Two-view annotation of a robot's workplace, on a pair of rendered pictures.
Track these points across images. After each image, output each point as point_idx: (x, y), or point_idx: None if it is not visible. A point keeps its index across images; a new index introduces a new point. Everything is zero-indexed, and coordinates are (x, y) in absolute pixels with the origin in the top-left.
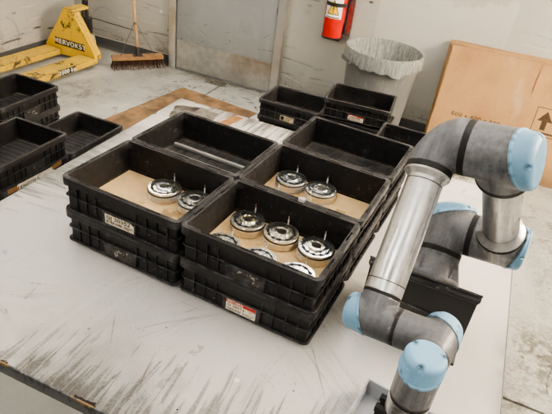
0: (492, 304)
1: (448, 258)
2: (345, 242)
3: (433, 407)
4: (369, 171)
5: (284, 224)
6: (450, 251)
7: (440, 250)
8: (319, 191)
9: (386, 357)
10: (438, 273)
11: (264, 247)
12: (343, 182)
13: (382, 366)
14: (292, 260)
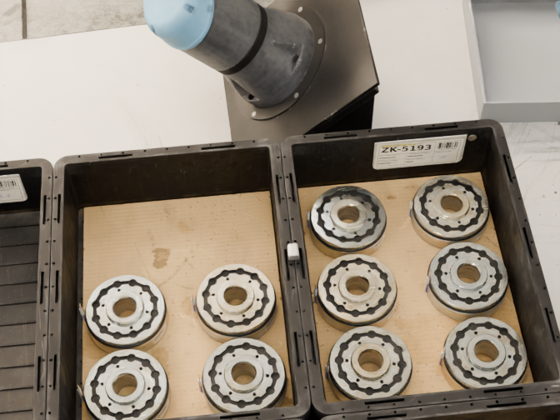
0: (155, 42)
1: (267, 9)
2: (363, 133)
3: (434, 52)
4: (47, 206)
5: (326, 297)
6: (257, 3)
7: (266, 15)
8: (144, 304)
9: (395, 122)
10: (299, 22)
11: (398, 309)
12: (71, 274)
13: (417, 121)
14: (393, 250)
